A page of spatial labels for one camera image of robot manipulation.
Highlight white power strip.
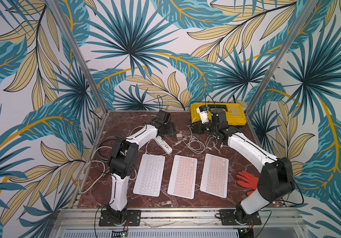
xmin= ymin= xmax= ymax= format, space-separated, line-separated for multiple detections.
xmin=155 ymin=136 xmax=173 ymax=155

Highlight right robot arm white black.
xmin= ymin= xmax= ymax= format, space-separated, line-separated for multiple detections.
xmin=195 ymin=106 xmax=295 ymax=215

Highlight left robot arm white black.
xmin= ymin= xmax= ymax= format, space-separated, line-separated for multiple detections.
xmin=108 ymin=110 xmax=176 ymax=219

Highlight pink keyboard right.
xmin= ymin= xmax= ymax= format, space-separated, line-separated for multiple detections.
xmin=200 ymin=154 xmax=229 ymax=198

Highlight pink keyboard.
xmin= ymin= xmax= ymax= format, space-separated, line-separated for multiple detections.
xmin=167 ymin=155 xmax=198 ymax=199
xmin=200 ymin=154 xmax=229 ymax=198

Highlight pink keyboard middle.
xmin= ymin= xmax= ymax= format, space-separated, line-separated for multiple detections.
xmin=167 ymin=155 xmax=198 ymax=199

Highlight yellow black toolbox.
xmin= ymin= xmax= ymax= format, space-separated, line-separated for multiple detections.
xmin=190 ymin=102 xmax=247 ymax=126

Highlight red work glove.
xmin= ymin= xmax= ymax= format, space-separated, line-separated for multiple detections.
xmin=236 ymin=171 xmax=259 ymax=196

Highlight white wireless keyboard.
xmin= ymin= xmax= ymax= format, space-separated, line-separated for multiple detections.
xmin=133 ymin=154 xmax=165 ymax=197

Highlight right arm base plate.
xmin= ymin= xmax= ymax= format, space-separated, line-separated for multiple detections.
xmin=218 ymin=209 xmax=262 ymax=226

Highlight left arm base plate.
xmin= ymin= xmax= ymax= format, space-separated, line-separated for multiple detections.
xmin=99 ymin=210 xmax=141 ymax=227

